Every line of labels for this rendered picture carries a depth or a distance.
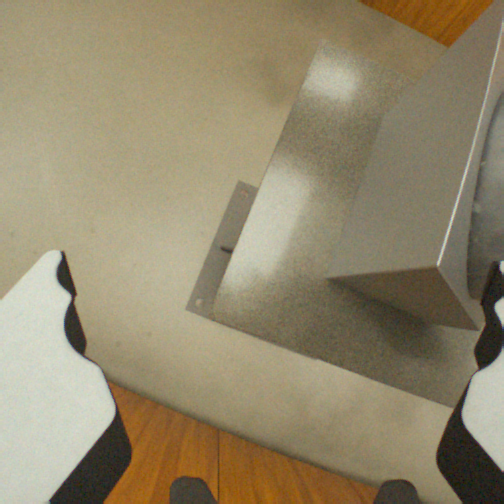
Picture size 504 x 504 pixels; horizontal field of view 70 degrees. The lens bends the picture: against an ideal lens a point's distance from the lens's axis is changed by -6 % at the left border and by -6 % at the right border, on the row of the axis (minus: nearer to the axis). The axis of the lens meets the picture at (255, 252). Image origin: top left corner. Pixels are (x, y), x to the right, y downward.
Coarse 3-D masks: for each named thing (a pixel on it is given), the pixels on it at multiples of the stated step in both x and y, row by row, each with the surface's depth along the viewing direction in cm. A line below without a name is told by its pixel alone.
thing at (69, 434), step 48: (48, 288) 9; (0, 336) 8; (48, 336) 8; (0, 384) 7; (48, 384) 7; (96, 384) 7; (0, 432) 6; (48, 432) 6; (96, 432) 6; (0, 480) 5; (48, 480) 5; (96, 480) 6
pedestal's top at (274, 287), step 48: (336, 48) 40; (336, 96) 39; (384, 96) 40; (288, 144) 38; (336, 144) 39; (288, 192) 38; (336, 192) 38; (240, 240) 37; (288, 240) 37; (336, 240) 38; (240, 288) 36; (288, 288) 37; (336, 288) 37; (288, 336) 36; (336, 336) 37; (384, 336) 37; (432, 336) 38; (432, 384) 37
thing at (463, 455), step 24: (480, 336) 9; (480, 360) 9; (480, 384) 7; (456, 408) 7; (480, 408) 6; (456, 432) 6; (480, 432) 6; (456, 456) 6; (480, 456) 6; (456, 480) 6; (480, 480) 6
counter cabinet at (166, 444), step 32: (128, 416) 95; (160, 416) 105; (160, 448) 86; (192, 448) 93; (224, 448) 102; (256, 448) 112; (128, 480) 67; (160, 480) 72; (224, 480) 83; (256, 480) 90; (288, 480) 98; (320, 480) 107; (352, 480) 117
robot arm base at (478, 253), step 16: (496, 112) 20; (496, 128) 20; (496, 144) 19; (496, 160) 19; (480, 176) 20; (496, 176) 19; (480, 192) 20; (496, 192) 19; (480, 208) 20; (496, 208) 19; (480, 224) 20; (496, 224) 20; (480, 240) 21; (496, 240) 20; (480, 256) 21; (496, 256) 20; (480, 272) 22; (480, 288) 23
